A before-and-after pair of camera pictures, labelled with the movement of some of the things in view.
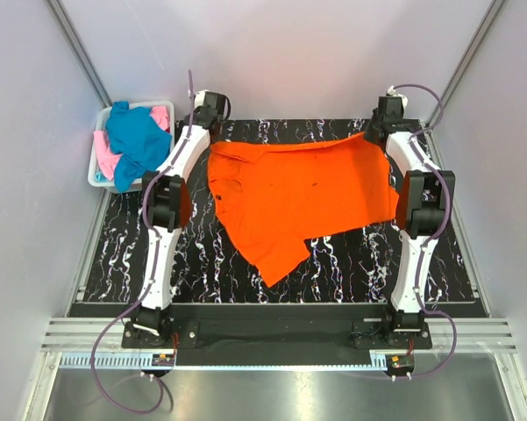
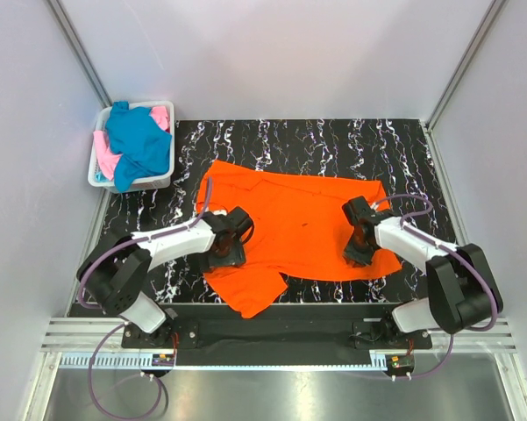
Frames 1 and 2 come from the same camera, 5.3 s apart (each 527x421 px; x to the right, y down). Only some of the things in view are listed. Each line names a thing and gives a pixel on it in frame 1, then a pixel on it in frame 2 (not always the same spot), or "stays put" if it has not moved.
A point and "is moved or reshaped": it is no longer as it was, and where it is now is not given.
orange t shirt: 270,196 is moved or reshaped
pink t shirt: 107,159 stays put
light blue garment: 100,177 stays put
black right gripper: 373,116 -> 349,253
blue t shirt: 135,137 stays put
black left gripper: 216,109 -> 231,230
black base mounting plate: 278,334 stays put
